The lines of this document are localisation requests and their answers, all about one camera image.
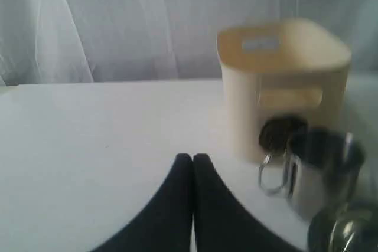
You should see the white backdrop curtain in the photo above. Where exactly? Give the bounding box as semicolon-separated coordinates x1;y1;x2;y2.
1;0;377;86

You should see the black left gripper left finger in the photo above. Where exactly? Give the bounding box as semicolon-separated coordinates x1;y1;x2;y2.
94;153;194;251

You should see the cream bin with circle mark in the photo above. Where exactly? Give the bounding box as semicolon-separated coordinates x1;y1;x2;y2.
216;18;352;163

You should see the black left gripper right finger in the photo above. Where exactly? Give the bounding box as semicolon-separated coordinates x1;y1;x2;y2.
193;153;306;251

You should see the steel bowl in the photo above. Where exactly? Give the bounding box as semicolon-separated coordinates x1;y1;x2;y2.
307;200;377;251

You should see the steel mug with handle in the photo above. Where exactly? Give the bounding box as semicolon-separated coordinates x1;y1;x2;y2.
258;127;366;220

